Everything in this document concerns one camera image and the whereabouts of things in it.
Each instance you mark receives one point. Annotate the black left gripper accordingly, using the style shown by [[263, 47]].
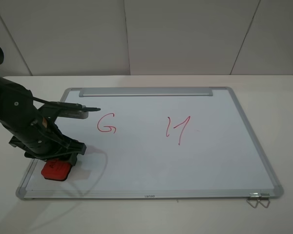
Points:
[[40, 138]]

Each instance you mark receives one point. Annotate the red whiteboard eraser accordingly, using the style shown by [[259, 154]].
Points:
[[56, 170]]

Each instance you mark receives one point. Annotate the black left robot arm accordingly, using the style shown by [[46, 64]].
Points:
[[16, 100]]

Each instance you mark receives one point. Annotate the grey whiteboard pen tray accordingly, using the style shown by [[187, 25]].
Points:
[[146, 92]]

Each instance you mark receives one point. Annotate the white aluminium-framed whiteboard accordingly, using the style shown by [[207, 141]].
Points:
[[159, 147]]

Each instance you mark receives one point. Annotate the left silver binder clip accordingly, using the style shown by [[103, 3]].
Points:
[[253, 200]]

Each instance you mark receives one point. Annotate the silver binder clip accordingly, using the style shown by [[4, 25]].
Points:
[[264, 200], [253, 200]]

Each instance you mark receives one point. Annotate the right silver binder clip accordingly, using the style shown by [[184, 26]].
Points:
[[264, 200]]

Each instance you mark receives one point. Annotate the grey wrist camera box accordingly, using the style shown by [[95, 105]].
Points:
[[68, 112]]

